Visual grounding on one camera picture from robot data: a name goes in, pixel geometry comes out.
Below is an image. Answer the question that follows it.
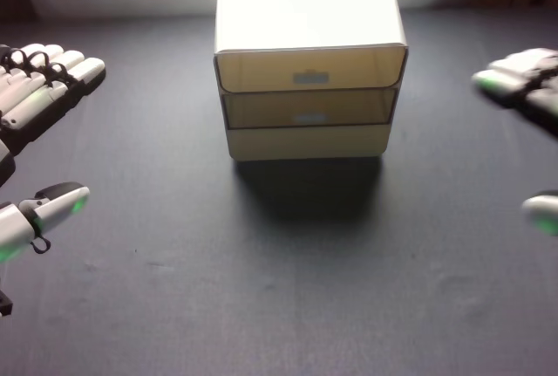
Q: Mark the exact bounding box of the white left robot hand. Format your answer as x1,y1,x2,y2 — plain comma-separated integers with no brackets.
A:
0,43,107,263

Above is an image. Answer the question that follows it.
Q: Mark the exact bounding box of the white drawer cabinet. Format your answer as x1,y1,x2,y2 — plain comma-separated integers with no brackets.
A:
213,0,410,162

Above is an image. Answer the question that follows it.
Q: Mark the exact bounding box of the grey table cloth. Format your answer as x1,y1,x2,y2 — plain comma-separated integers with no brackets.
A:
0,7,558,376

